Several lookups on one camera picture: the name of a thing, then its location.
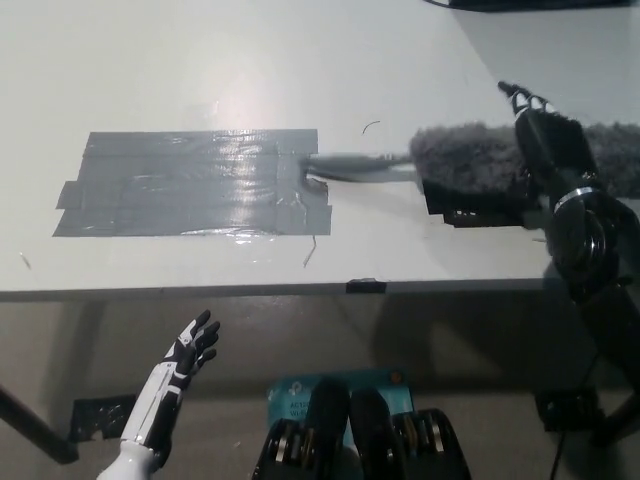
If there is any grey duct tape patch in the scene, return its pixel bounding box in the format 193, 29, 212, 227
51, 128, 334, 239

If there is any grey fluffy duster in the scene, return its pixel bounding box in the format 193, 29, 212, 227
299, 117, 640, 201

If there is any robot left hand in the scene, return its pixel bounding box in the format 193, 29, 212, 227
162, 309, 222, 397

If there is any black tape marked spot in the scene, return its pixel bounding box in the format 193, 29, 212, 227
422, 175, 547, 231

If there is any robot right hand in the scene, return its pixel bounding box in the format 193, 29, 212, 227
498, 79, 602, 207

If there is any black table leg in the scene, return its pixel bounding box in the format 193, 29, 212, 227
0, 384, 80, 466

